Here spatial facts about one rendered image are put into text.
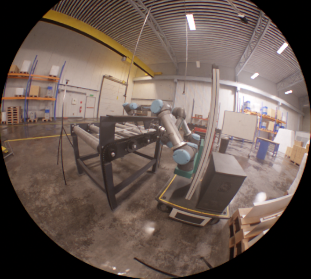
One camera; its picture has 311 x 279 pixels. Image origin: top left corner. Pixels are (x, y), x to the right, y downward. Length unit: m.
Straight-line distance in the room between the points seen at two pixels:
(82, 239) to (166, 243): 0.86
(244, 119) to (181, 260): 5.21
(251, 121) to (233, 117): 1.01
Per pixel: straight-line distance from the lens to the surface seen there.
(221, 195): 1.07
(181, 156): 0.65
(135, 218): 1.36
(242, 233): 1.37
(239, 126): 5.25
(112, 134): 0.85
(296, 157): 8.08
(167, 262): 1.26
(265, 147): 5.64
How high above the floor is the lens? 1.23
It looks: 6 degrees down
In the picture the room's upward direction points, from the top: 8 degrees clockwise
